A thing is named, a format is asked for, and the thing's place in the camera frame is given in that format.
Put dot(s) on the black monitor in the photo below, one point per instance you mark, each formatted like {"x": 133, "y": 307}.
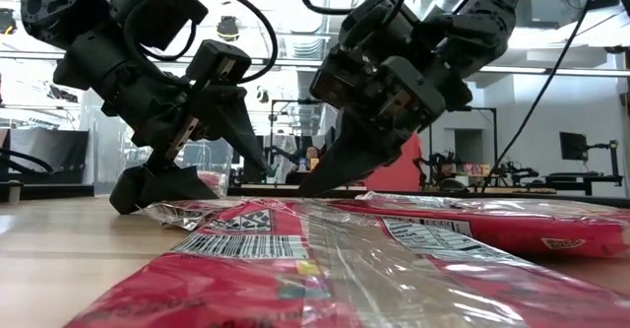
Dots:
{"x": 573, "y": 146}

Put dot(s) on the black desk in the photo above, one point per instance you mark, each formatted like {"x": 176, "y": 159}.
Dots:
{"x": 585, "y": 180}

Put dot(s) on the black metal frame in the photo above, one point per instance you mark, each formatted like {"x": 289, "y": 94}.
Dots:
{"x": 295, "y": 101}
{"x": 494, "y": 136}

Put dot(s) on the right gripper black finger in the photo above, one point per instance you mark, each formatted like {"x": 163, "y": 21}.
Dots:
{"x": 359, "y": 155}

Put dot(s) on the person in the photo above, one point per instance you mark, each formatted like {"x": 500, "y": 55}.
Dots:
{"x": 311, "y": 159}

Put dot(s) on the silver ceiling duct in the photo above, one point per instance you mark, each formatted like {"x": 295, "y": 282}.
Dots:
{"x": 306, "y": 47}

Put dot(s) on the small white cup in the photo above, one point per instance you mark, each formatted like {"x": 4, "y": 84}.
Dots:
{"x": 15, "y": 192}

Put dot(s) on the clear plastic bin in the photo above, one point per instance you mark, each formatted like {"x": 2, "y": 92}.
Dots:
{"x": 106, "y": 160}

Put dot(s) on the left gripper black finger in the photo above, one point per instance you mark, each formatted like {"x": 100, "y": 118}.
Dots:
{"x": 236, "y": 121}
{"x": 162, "y": 187}

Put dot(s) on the black table border strip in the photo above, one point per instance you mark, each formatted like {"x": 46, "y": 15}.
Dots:
{"x": 566, "y": 198}

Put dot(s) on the black ceiling device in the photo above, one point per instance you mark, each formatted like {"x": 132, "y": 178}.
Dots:
{"x": 227, "y": 27}
{"x": 7, "y": 20}

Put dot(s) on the red popcorn bag with barcode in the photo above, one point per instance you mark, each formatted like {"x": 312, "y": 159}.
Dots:
{"x": 221, "y": 288}

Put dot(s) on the ceiling light bar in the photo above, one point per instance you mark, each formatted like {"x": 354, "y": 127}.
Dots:
{"x": 566, "y": 71}

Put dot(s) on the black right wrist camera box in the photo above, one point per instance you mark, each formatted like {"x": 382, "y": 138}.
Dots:
{"x": 413, "y": 86}

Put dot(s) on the small pink box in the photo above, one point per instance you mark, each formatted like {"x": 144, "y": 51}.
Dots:
{"x": 473, "y": 169}

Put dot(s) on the black background robot arm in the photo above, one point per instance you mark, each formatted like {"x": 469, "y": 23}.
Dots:
{"x": 514, "y": 173}
{"x": 435, "y": 165}

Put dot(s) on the red popcorn bag nutrition label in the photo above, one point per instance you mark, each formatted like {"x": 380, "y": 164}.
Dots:
{"x": 517, "y": 234}

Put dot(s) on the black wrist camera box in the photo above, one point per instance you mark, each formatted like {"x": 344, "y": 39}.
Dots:
{"x": 413, "y": 86}
{"x": 219, "y": 62}

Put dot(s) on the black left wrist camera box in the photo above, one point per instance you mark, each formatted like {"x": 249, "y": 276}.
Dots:
{"x": 219, "y": 62}

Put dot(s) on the black monitor stand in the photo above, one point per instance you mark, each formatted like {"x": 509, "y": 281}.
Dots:
{"x": 612, "y": 155}

